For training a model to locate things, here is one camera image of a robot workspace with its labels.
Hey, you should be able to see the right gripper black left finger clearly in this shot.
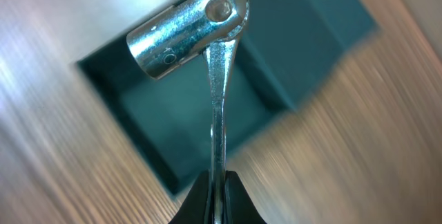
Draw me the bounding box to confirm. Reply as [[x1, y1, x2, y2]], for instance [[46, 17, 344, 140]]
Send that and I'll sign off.
[[169, 171, 211, 224]]

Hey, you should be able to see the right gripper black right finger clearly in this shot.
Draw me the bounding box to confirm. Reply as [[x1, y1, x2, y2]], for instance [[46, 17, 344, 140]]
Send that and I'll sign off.
[[224, 171, 267, 224]]

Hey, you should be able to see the chrome socket wrench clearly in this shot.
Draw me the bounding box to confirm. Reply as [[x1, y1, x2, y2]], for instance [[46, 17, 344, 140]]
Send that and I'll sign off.
[[126, 0, 249, 223]]

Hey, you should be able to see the dark green open box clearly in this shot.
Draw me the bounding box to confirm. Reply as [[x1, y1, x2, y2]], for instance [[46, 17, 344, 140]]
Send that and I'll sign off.
[[78, 0, 376, 194]]

